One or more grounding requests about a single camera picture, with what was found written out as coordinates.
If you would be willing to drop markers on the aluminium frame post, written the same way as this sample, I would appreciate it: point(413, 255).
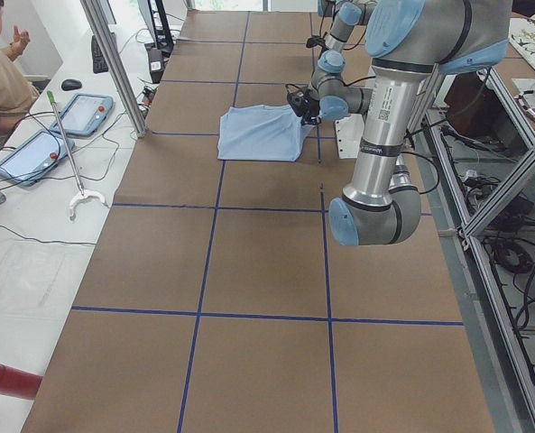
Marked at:
point(99, 26)

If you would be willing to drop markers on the black keyboard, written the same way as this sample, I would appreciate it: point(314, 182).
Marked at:
point(99, 64)

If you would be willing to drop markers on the light blue t-shirt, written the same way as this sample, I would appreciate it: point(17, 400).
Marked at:
point(261, 133)

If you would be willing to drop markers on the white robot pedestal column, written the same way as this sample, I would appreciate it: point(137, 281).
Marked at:
point(357, 134)

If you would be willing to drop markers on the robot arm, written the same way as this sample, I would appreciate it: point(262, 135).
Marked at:
point(407, 41)
point(345, 15)

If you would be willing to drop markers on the blue teach pendant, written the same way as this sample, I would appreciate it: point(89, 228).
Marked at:
point(84, 113)
point(35, 158)

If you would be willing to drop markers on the blue teach pendant near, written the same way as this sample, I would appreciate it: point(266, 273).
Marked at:
point(35, 158)

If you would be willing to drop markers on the red cylinder bottle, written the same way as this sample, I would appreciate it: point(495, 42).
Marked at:
point(18, 383)

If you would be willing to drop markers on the reacher grabber tool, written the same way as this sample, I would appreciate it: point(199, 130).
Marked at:
point(83, 193)

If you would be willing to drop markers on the aluminium frame enclosure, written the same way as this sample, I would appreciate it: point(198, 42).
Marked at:
point(477, 135)

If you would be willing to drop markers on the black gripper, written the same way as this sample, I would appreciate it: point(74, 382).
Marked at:
point(310, 109)

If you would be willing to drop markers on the blue teach pendant far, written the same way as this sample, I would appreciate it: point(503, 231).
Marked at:
point(84, 113)

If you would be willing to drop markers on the black computer mouse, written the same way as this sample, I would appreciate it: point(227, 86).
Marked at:
point(70, 84)

